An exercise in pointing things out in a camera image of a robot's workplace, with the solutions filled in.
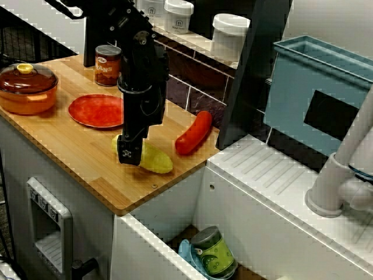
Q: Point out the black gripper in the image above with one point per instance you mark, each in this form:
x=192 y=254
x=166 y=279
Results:
x=142 y=113

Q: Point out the yellow toy corn cob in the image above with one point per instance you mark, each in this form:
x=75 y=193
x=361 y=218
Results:
x=157 y=160

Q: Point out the clear lidless plastic cup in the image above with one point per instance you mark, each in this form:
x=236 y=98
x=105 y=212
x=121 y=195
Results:
x=154 y=10

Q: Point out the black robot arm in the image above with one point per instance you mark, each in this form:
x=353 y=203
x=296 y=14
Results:
x=140 y=58

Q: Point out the red round plate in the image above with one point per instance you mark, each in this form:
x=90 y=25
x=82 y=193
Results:
x=96 y=111

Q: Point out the red toy sausage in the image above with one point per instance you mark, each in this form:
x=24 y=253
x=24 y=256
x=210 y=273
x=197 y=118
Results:
x=192 y=134

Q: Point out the orange beans can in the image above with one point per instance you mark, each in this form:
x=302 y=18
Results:
x=105 y=70

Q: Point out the black tiled backsplash shelf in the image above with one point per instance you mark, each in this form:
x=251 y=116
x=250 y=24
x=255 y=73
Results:
x=204 y=99

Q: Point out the grey dispenser panel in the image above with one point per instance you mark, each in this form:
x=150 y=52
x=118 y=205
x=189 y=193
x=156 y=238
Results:
x=65 y=233

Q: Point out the white toy kitchen cabinet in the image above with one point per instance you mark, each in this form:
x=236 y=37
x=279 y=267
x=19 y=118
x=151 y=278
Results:
x=17 y=181

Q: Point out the light blue toy cup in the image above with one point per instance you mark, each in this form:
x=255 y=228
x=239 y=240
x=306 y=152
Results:
x=186 y=253

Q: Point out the brown lid with yellow knob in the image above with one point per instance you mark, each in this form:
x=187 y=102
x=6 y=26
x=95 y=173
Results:
x=35 y=80

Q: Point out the orange toy cooking pot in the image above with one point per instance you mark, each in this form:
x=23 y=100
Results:
x=17 y=105

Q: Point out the green toy can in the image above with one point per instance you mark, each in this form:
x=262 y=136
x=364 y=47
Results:
x=215 y=256

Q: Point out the small white-lidded plastic jar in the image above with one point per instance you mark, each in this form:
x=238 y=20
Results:
x=179 y=20

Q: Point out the white toy sink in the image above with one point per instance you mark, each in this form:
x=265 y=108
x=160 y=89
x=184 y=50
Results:
x=262 y=204

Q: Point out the blue toy bin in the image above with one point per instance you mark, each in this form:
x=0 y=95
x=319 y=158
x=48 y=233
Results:
x=288 y=102

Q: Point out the grey toy faucet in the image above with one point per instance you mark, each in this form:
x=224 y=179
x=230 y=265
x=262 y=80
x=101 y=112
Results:
x=326 y=186

